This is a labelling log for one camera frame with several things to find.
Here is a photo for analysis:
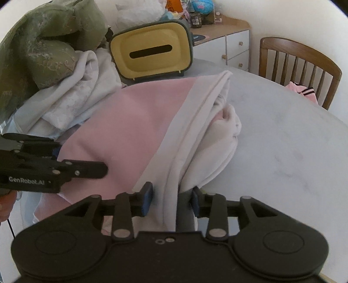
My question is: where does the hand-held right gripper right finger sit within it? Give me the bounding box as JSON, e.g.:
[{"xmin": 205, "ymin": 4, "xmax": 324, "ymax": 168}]
[{"xmin": 190, "ymin": 186, "xmax": 279, "ymax": 242}]

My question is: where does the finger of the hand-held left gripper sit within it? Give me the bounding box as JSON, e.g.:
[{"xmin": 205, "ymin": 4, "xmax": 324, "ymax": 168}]
[
  {"xmin": 1, "ymin": 133, "xmax": 62, "ymax": 160},
  {"xmin": 54, "ymin": 160, "xmax": 108, "ymax": 187}
]

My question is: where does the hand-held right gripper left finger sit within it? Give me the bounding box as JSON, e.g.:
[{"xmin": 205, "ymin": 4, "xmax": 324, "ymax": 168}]
[{"xmin": 63, "ymin": 181, "xmax": 154, "ymax": 242}]

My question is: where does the pink grey white sweatshirt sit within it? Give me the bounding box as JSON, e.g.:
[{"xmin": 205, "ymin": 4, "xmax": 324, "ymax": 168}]
[{"xmin": 23, "ymin": 70, "xmax": 243, "ymax": 235}]

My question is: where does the person's left hand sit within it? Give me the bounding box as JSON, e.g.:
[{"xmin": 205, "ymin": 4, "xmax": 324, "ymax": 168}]
[{"xmin": 0, "ymin": 191, "xmax": 16, "ymax": 222}]

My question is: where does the white blanket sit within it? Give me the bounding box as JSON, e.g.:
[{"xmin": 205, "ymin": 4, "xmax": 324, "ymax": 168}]
[{"xmin": 12, "ymin": 48, "xmax": 123, "ymax": 138}]

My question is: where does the green embroidered cloth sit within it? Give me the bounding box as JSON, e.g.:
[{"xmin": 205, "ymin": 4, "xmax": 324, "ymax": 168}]
[{"xmin": 0, "ymin": 0, "xmax": 110, "ymax": 124}]

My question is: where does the yellow tissue box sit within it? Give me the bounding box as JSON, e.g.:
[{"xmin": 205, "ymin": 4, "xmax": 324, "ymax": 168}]
[{"xmin": 108, "ymin": 20, "xmax": 194, "ymax": 83}]

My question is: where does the pink black striped garment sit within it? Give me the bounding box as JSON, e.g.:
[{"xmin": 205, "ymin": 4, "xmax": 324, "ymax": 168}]
[{"xmin": 284, "ymin": 81, "xmax": 319, "ymax": 104}]

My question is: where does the white drawer sideboard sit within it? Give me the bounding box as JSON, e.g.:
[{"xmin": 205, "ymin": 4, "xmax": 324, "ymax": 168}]
[{"xmin": 190, "ymin": 15, "xmax": 251, "ymax": 72}]

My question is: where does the white plastic bag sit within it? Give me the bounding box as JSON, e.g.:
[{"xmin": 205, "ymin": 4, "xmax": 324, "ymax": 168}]
[{"xmin": 115, "ymin": 0, "xmax": 167, "ymax": 25}]

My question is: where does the slatted wooden chair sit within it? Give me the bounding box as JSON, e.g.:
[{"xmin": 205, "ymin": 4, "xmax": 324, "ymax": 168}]
[{"xmin": 258, "ymin": 36, "xmax": 343, "ymax": 110}]

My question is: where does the dark glass jar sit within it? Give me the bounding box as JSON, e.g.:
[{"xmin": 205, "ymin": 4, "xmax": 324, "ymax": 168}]
[{"xmin": 190, "ymin": 11, "xmax": 203, "ymax": 29}]

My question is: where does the orange bag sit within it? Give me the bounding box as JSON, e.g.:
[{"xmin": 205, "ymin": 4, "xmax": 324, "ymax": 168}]
[{"xmin": 165, "ymin": 0, "xmax": 182, "ymax": 13}]

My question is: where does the blue patterned ball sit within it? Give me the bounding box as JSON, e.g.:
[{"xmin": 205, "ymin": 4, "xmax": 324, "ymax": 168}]
[{"xmin": 190, "ymin": 0, "xmax": 216, "ymax": 15}]

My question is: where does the black cable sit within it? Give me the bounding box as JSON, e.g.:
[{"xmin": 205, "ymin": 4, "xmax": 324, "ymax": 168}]
[{"xmin": 7, "ymin": 217, "xmax": 16, "ymax": 241}]

